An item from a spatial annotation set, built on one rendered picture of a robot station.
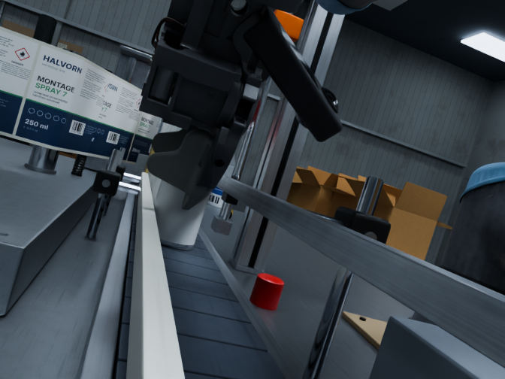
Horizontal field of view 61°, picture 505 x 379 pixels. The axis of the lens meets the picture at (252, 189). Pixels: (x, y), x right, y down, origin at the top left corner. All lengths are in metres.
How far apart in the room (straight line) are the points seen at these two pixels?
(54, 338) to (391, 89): 10.26
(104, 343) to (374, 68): 10.16
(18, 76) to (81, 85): 0.09
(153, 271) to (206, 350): 0.05
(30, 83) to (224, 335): 0.55
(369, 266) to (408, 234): 2.04
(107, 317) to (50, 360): 0.07
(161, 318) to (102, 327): 0.08
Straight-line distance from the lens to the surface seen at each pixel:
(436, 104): 11.04
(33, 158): 0.73
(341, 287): 0.30
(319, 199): 2.89
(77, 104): 0.74
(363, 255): 0.17
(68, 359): 0.31
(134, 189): 0.59
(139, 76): 1.01
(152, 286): 0.19
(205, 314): 0.28
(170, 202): 0.43
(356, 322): 0.57
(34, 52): 0.73
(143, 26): 9.30
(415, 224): 2.21
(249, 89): 0.32
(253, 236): 0.65
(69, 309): 0.38
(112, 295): 0.28
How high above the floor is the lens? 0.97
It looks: 2 degrees down
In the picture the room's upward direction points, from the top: 17 degrees clockwise
